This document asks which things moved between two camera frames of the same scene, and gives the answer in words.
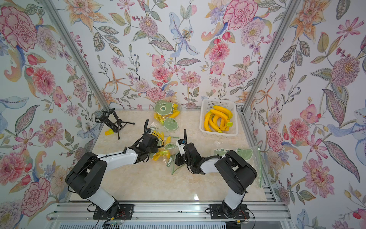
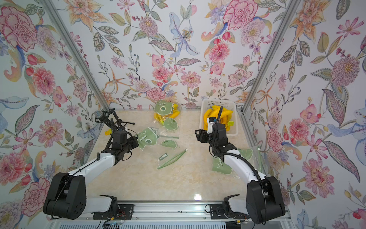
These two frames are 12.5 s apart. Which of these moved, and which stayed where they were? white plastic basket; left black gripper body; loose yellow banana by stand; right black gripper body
Moved: right black gripper body; left black gripper body
Stayed: white plastic basket; loose yellow banana by stand
